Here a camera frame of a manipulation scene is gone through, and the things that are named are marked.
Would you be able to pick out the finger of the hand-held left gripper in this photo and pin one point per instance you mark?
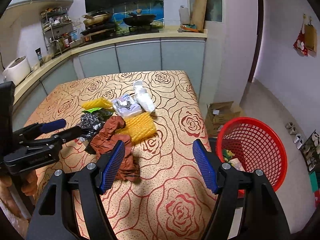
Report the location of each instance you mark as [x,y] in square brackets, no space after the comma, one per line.
[70,133]
[53,125]

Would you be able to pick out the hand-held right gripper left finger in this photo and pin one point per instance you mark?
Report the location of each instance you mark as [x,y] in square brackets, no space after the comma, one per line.
[113,167]

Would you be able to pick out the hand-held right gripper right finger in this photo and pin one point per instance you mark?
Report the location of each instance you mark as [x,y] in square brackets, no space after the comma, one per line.
[205,170]

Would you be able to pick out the black silver bag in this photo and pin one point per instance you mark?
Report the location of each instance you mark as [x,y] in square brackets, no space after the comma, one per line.
[91,121]

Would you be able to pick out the brown plastic bag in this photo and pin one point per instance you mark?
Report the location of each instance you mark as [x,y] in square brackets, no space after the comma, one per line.
[110,142]

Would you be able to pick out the green yellow snack packet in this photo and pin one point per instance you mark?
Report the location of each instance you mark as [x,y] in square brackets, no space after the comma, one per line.
[227,154]

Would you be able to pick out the green black small packet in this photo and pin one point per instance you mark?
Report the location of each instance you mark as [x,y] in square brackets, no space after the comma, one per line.
[93,110]

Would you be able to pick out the yellow foam net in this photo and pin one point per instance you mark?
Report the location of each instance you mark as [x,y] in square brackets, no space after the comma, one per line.
[140,126]
[97,103]

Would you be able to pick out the red plastic mesh basket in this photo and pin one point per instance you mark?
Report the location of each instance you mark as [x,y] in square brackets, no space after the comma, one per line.
[260,142]

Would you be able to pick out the white plastic bag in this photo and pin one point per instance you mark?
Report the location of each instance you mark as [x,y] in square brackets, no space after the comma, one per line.
[145,98]

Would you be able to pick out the person's left hand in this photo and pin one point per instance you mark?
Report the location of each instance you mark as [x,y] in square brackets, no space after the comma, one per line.
[28,185]

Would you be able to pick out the rose-print tablecloth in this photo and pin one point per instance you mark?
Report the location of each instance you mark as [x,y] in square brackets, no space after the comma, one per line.
[155,155]

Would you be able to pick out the cardboard box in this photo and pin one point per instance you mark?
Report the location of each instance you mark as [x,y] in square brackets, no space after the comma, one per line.
[220,116]

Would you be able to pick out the white tissue packet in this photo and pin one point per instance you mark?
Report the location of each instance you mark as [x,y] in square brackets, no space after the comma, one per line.
[126,108]

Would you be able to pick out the white rice cooker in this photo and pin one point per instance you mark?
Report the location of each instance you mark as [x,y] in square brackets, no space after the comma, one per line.
[16,68]

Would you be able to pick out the dark standing packet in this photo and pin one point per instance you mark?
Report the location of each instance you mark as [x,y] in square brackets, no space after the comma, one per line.
[39,55]

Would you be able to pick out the beige shoe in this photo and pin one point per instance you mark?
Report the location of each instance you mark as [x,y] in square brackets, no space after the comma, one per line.
[289,125]
[292,129]

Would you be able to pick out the metal kitchen rack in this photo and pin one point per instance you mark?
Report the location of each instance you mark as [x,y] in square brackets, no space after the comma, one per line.
[56,30]

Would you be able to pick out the white shoe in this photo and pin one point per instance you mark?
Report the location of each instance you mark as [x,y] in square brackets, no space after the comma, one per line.
[297,137]
[300,141]

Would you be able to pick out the grey kitchen counter cabinet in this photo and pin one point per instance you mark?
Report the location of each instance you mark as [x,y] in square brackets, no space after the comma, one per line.
[137,55]

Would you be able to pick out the black shoe rack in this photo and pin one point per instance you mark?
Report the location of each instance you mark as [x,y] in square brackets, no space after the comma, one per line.
[311,150]

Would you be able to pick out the stack of shoe boxes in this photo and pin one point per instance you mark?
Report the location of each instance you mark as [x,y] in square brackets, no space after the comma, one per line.
[315,182]

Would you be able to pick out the black gas stove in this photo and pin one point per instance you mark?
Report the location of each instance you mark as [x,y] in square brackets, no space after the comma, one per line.
[117,31]

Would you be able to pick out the golden frying pan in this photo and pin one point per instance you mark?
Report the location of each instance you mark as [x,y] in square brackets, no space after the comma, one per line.
[97,18]

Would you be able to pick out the blue scenic backsplash tiles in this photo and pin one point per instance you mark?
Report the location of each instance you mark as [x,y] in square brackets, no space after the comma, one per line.
[117,13]

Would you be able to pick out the black wok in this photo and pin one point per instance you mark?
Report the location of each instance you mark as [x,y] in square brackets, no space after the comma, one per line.
[140,20]

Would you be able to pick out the orange tray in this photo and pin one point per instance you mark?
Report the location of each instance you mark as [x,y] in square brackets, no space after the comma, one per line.
[190,28]

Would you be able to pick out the dark wooden door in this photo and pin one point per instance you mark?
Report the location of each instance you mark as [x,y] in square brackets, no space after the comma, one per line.
[258,30]

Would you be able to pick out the white plastic bottle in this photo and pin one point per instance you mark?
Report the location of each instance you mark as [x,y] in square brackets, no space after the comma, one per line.
[183,15]

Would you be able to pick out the red hanging bag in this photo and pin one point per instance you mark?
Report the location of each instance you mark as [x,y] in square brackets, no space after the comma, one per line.
[300,44]

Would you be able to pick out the wooden cutting board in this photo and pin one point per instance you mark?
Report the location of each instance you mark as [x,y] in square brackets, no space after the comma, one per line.
[200,10]

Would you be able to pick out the brown hanging paper bag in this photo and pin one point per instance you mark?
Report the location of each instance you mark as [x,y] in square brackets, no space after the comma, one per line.
[310,37]

